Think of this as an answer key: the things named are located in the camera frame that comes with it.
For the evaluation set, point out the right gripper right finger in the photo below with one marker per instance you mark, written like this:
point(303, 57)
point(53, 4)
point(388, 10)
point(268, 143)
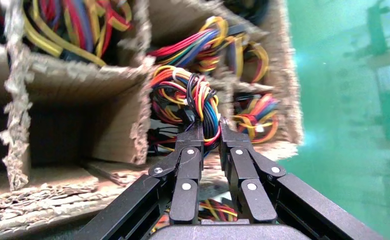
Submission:
point(248, 185)

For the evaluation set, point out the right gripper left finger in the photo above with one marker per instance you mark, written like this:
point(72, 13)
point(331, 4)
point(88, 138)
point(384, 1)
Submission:
point(185, 185)

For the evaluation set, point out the cardboard box with dividers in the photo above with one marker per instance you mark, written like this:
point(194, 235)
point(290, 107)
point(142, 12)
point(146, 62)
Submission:
point(82, 86)

